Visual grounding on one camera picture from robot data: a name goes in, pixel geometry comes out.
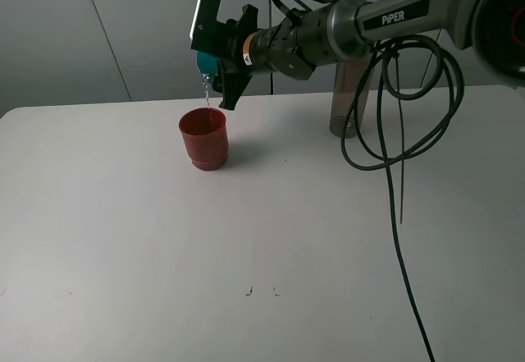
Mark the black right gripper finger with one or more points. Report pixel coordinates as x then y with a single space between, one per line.
248 22
231 86

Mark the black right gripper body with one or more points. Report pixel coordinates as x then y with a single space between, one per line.
229 38

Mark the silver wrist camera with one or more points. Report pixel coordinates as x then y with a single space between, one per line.
204 26

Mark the red plastic cup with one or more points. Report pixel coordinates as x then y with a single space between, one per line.
205 137

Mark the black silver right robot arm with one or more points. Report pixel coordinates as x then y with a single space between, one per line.
322 32

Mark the teal transparent plastic cup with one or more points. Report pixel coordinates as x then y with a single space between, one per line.
207 64

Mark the smoky transparent plastic bottle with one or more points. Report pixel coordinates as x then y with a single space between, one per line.
348 75

